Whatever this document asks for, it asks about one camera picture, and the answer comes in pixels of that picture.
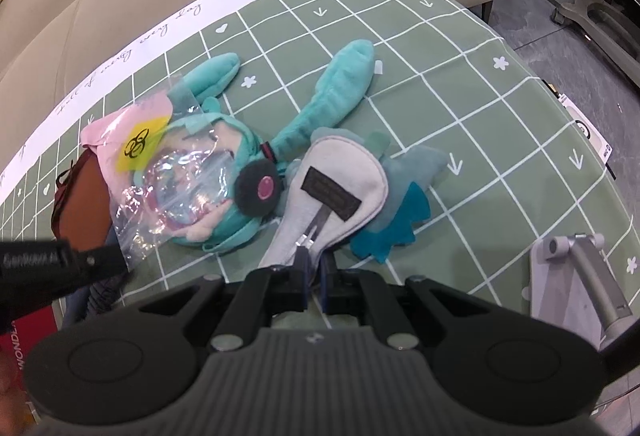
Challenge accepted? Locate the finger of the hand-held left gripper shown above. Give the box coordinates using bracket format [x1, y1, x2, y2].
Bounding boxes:
[69, 242, 130, 289]

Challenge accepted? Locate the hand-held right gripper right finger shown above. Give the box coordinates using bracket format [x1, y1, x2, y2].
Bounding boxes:
[320, 257, 497, 352]

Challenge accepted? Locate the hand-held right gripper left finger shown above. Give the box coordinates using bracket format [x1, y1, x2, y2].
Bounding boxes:
[135, 257, 308, 352]

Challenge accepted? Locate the brown cloth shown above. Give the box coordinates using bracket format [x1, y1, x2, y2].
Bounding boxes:
[50, 148, 118, 252]

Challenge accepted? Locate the clear plastic bag yellow label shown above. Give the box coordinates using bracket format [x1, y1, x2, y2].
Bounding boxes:
[97, 73, 241, 269]

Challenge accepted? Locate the grey zippered pouch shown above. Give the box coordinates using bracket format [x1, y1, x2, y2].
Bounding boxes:
[257, 136, 391, 274]

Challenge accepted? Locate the dark blue ruffled cloth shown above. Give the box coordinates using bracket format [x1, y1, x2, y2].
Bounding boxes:
[65, 273, 131, 323]

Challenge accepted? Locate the teal plush doll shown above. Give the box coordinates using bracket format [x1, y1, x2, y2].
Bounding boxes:
[165, 40, 451, 264]

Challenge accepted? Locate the green checked tablecloth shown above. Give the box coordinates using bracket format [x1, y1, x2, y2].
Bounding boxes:
[0, 0, 640, 367]

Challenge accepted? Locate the silver tablet stand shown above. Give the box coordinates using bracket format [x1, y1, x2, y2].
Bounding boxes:
[522, 233, 633, 352]

